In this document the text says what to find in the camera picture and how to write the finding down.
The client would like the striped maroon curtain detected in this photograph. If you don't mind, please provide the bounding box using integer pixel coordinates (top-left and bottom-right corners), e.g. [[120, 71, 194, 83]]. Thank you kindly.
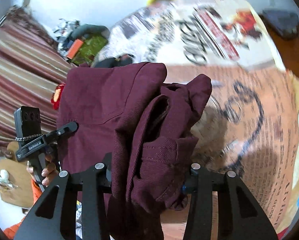
[[0, 7, 73, 147]]

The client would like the orange sleeve forearm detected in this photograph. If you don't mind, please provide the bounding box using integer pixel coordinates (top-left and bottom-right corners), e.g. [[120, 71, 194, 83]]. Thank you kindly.
[[3, 179, 44, 240]]

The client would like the grey backpack on floor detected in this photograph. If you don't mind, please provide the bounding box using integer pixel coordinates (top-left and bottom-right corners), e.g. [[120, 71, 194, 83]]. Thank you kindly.
[[262, 9, 299, 40]]

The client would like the newspaper print blanket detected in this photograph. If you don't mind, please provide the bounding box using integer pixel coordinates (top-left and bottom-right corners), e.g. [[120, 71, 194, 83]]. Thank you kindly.
[[95, 0, 299, 239]]

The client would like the left hand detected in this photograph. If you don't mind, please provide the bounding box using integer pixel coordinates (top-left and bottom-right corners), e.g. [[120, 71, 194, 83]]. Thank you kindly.
[[26, 154, 58, 186]]

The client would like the bamboo lap desk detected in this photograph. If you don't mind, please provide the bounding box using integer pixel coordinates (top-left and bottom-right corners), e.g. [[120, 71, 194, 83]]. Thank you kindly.
[[0, 141, 34, 209]]

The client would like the orange box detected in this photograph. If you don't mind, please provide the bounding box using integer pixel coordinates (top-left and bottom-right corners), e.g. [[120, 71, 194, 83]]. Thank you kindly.
[[67, 39, 84, 60]]

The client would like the red plush toy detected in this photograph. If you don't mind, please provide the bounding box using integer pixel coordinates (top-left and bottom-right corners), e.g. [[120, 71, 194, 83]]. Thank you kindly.
[[51, 83, 66, 110]]

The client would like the maroon button-up shirt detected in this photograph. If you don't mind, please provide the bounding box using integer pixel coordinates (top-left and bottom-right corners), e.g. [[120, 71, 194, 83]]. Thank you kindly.
[[57, 62, 212, 239]]

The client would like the grey neck pillow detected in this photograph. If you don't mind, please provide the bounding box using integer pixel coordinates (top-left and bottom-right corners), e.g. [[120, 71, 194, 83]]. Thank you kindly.
[[70, 24, 110, 40]]

